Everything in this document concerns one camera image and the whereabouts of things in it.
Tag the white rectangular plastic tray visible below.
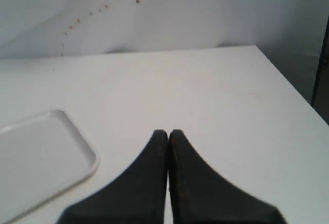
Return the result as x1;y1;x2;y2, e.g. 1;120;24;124
1;109;101;223

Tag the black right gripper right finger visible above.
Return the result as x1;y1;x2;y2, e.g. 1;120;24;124
169;129;285;223

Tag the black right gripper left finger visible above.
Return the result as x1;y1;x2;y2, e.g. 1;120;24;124
57;130;168;223

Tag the white backdrop sheet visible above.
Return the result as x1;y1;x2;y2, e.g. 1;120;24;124
0;0;329;60

